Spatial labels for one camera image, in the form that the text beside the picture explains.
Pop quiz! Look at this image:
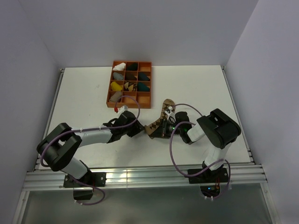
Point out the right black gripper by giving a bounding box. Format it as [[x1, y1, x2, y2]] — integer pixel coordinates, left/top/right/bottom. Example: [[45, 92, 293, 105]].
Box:
[[151, 118, 183, 138]]

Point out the brown argyle sock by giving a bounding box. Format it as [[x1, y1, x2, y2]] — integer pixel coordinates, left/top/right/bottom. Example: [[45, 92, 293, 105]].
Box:
[[144, 98, 175, 139]]

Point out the tan sock with maroon cuff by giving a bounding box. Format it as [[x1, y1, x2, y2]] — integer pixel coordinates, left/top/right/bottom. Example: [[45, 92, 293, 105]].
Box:
[[108, 91, 122, 103]]

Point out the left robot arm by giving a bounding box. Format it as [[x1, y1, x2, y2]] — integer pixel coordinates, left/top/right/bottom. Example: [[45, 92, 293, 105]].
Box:
[[36, 111, 144, 186]]

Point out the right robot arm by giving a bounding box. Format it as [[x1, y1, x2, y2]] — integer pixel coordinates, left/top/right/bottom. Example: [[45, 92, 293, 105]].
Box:
[[149, 106, 241, 183]]

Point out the argyle rolled sock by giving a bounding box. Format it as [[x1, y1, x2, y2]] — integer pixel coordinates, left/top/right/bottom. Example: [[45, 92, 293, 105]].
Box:
[[124, 82, 137, 91]]

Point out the yellow rolled sock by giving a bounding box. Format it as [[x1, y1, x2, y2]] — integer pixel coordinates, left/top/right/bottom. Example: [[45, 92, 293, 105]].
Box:
[[110, 81, 123, 91]]

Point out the teal rolled sock lower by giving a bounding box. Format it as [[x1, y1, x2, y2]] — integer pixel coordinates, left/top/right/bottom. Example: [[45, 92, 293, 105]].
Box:
[[137, 82, 150, 92]]

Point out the teal rolled sock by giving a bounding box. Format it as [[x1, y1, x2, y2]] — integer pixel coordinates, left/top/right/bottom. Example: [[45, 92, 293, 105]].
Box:
[[137, 82, 150, 92], [138, 72, 150, 81]]

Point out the orange wooden compartment tray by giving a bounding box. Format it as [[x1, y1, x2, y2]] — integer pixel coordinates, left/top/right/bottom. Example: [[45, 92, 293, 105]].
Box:
[[106, 60, 152, 109]]

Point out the dark brown rolled sock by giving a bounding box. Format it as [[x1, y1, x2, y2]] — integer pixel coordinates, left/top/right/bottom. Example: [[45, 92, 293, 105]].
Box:
[[125, 72, 137, 81]]

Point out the grey rolled sock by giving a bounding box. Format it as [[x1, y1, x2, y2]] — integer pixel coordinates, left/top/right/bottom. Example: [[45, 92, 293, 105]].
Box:
[[113, 72, 124, 80]]

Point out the teal rolled sock upper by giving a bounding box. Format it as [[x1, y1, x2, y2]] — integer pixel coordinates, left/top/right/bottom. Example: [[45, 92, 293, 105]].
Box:
[[138, 72, 150, 81]]

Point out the white rolled sock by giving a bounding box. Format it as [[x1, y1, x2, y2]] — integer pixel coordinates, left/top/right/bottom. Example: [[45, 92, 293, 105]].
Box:
[[113, 62, 126, 71]]

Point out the dark green rolled sock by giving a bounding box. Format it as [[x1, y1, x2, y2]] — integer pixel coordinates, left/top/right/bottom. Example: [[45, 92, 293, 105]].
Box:
[[126, 62, 138, 71]]

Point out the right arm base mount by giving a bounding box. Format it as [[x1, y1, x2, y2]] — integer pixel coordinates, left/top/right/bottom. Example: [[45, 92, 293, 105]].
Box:
[[188, 168, 228, 184]]

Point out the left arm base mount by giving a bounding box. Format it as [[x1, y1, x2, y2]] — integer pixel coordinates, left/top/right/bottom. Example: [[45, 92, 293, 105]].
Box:
[[63, 171, 107, 205]]

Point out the aluminium table frame rail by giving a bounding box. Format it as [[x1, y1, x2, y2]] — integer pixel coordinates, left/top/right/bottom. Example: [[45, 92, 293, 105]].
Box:
[[22, 164, 267, 191]]

